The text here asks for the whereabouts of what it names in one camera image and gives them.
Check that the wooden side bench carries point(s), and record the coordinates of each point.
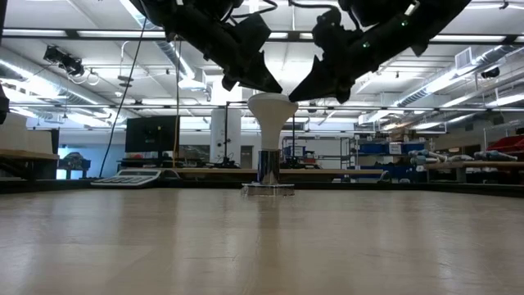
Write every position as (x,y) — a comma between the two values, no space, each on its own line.
(24,155)

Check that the white reflector lightbulb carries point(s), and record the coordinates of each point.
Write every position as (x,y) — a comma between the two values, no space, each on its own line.
(272,114)

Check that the red storage bin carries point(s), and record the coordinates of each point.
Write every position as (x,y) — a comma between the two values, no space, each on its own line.
(507,144)

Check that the white building pillar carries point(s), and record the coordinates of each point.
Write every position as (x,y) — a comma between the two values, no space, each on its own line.
(217,135)

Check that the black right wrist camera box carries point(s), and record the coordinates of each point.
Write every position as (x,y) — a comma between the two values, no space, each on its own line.
(327,22)

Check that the black aluminium table frame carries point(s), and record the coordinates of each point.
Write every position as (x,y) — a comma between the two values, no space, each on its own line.
(409,187)

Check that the grey desk calculator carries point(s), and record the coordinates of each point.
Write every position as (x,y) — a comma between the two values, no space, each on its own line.
(127,179)

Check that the black vertical post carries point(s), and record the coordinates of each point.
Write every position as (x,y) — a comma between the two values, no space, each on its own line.
(4,49)

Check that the white cardboard box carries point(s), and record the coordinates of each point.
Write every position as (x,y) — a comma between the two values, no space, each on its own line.
(39,141)
(12,133)

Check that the black overhead light bar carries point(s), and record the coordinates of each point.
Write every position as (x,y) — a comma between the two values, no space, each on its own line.
(71,33)

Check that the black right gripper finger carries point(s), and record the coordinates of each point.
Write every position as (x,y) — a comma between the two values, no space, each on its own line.
(344,93)
(317,88)

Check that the black ceiling mounted camera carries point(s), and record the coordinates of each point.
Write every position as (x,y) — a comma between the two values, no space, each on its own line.
(63,60)

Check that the blue storage bin shelf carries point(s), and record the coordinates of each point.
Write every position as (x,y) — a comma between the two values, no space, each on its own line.
(370,147)

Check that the wooden workbench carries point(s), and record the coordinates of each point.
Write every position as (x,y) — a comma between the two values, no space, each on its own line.
(471,165)

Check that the black computer monitor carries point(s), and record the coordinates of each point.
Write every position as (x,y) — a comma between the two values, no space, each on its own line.
(151,133)

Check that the black tubular stand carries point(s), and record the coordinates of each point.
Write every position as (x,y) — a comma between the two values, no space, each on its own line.
(225,135)

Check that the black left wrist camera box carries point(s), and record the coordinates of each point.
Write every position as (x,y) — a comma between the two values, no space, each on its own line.
(249,34)

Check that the chrome lamp socket base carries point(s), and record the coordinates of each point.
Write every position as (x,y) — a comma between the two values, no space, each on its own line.
(269,166)

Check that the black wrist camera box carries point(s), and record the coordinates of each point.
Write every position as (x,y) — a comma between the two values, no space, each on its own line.
(249,34)
(327,22)

